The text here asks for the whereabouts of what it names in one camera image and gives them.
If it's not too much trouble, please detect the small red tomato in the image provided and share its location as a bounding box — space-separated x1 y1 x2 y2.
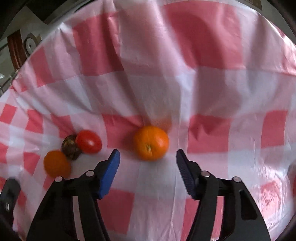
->
75 130 102 154

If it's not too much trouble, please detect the dark brown mangosteen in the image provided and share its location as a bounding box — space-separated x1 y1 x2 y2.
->
61 135 82 161

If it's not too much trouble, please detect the orange mandarin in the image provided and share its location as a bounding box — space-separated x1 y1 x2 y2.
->
43 150 72 179

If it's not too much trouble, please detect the orange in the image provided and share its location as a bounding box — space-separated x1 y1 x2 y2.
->
132 126 170 161

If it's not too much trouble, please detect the red white checkered tablecloth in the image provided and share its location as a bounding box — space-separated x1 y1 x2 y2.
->
1 1 295 240

